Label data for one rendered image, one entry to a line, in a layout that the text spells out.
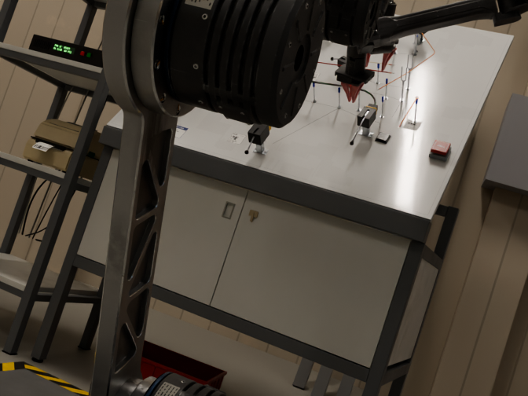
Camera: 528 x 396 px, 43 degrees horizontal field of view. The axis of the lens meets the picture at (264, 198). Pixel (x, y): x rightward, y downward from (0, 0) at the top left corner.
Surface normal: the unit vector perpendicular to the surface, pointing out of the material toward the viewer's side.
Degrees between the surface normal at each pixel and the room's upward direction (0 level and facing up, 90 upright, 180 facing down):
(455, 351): 90
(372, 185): 54
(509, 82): 90
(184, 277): 90
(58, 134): 72
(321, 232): 90
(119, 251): 115
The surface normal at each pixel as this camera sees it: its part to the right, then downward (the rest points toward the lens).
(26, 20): -0.22, -0.14
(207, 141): -0.08, -0.69
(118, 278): -0.34, 0.29
